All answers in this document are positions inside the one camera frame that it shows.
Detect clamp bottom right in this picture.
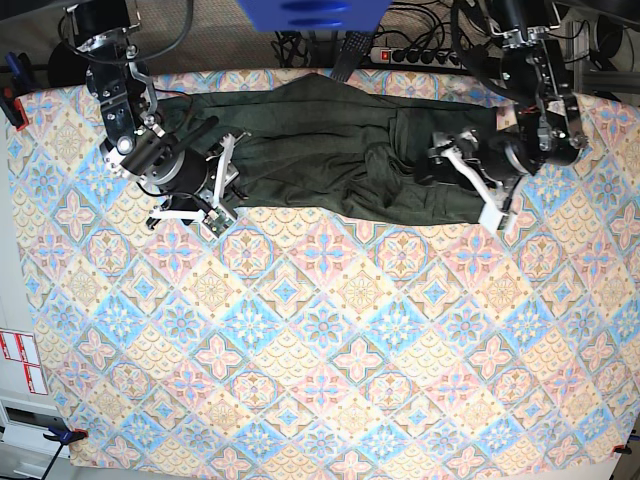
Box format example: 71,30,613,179
612,445,633,455

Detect blue plastic box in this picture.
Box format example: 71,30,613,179
238,0,391,32

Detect blue clamp bottom left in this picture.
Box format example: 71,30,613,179
41,427,89,480

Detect blue clamp top left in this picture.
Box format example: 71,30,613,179
1,52,30,131

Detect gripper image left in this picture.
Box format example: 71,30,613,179
100,115,250,229

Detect black remote-like device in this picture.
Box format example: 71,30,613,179
330,31,374,83

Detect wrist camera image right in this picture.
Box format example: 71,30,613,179
478,203,518,234

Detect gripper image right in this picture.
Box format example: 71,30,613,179
414,128,530,210

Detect red white label stickers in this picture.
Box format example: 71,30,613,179
1,330,48,396

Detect blue clamp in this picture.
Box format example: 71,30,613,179
41,427,89,480
1,52,30,131

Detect dark green long-sleeve T-shirt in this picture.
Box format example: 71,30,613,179
159,74,499,226

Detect colourful patterned tablecloth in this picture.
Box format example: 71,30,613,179
5,87,639,479

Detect black power strip red switch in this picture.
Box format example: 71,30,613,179
369,47,462,69

